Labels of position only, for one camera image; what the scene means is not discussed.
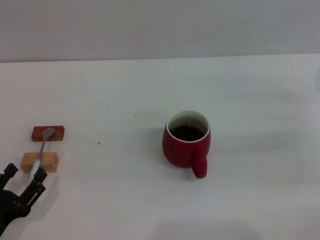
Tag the red ceramic mug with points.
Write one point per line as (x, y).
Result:
(177, 152)

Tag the dark reddish wooden block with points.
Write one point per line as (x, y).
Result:
(58, 135)

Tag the dark coffee liquid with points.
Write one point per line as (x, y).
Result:
(187, 133)

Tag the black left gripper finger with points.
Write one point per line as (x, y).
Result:
(9, 172)
(37, 185)

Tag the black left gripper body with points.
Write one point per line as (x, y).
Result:
(11, 205)

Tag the light wooden block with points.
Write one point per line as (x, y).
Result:
(51, 162)

